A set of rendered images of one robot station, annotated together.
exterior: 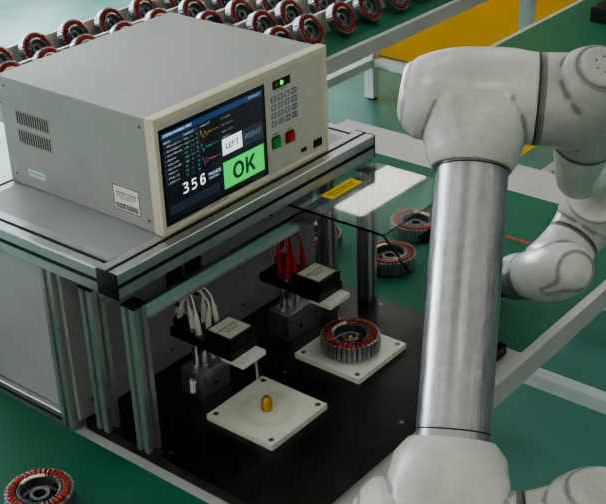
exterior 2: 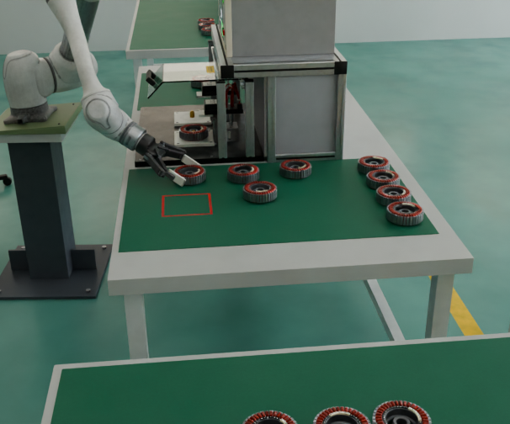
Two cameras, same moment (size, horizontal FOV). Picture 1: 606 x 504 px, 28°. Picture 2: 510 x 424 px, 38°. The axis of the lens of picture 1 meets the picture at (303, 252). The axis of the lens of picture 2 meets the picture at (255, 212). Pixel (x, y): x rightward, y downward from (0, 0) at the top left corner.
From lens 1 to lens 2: 436 cm
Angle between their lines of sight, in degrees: 110
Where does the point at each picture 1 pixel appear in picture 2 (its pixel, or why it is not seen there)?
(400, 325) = (189, 152)
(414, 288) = (214, 174)
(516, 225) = (211, 222)
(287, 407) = (186, 119)
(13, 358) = not seen: hidden behind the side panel
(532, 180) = (249, 259)
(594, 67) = not seen: outside the picture
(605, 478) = (20, 53)
